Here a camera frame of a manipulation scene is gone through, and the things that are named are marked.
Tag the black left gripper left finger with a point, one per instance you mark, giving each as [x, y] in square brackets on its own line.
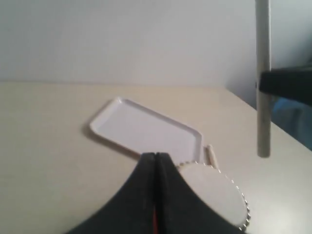
[131, 209]

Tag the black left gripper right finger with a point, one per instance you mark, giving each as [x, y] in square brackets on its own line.
[178, 209]

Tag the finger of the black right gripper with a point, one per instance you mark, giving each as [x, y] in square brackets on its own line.
[293, 83]

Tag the red small drum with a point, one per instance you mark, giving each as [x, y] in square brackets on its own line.
[217, 191]

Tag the white rectangular tray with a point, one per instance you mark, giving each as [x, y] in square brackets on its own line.
[140, 129]

